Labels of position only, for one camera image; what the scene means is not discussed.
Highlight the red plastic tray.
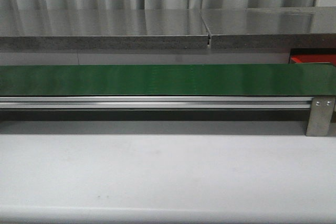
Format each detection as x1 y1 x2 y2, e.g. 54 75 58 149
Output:
290 54 336 66

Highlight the green conveyor belt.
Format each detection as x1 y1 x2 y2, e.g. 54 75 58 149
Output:
1 63 335 97

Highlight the aluminium conveyor frame rail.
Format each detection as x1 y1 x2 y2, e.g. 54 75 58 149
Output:
1 96 312 109

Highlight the right grey stone slab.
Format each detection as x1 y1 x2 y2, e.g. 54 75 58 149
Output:
201 7 335 49

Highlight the steel conveyor support bracket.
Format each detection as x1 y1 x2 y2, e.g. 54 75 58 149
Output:
306 97 335 136

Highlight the grey stone counter slab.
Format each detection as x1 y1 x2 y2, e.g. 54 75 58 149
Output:
1 9 209 51

